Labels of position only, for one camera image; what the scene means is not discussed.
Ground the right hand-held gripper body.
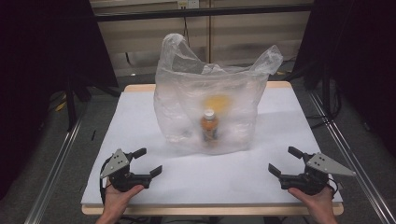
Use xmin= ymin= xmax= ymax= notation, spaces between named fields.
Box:
xmin=278 ymin=151 xmax=357 ymax=197

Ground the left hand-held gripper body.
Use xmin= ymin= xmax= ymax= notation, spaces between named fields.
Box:
xmin=99 ymin=147 xmax=153 ymax=193

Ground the person's right hand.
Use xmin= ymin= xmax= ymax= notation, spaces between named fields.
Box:
xmin=287 ymin=186 xmax=334 ymax=217

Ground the person's left hand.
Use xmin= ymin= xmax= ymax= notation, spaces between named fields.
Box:
xmin=104 ymin=183 xmax=146 ymax=217

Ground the white table mat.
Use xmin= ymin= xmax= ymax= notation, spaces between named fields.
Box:
xmin=80 ymin=90 xmax=344 ymax=206

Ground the wooden table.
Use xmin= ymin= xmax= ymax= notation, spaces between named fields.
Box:
xmin=80 ymin=80 xmax=346 ymax=217

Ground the orange drink bottle white cap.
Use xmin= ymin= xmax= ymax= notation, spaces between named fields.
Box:
xmin=200 ymin=108 xmax=219 ymax=143

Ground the black stand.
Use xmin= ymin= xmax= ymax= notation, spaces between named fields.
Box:
xmin=63 ymin=69 xmax=78 ymax=133

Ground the translucent plastic bag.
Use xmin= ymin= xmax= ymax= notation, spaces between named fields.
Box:
xmin=152 ymin=33 xmax=285 ymax=156

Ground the blurry yellow round object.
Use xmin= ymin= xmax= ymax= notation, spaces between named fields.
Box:
xmin=201 ymin=93 xmax=233 ymax=113

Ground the black curtain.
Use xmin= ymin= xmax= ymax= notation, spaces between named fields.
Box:
xmin=291 ymin=0 xmax=396 ymax=158
xmin=0 ymin=0 xmax=120 ymax=201

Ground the black horizontal bar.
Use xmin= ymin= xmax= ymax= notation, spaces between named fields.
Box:
xmin=93 ymin=3 xmax=314 ymax=22

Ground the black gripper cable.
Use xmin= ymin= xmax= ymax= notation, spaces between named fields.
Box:
xmin=326 ymin=177 xmax=340 ymax=199

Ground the metal floor rail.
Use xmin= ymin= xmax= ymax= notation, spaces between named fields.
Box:
xmin=307 ymin=91 xmax=396 ymax=224
xmin=23 ymin=113 xmax=86 ymax=224

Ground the black floor cable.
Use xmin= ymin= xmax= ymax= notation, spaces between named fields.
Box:
xmin=305 ymin=114 xmax=332 ymax=130

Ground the black hanging cable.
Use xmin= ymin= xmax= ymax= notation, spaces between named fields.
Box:
xmin=182 ymin=15 xmax=191 ymax=49

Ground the wall power outlet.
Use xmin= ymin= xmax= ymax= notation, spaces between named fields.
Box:
xmin=177 ymin=0 xmax=201 ymax=10

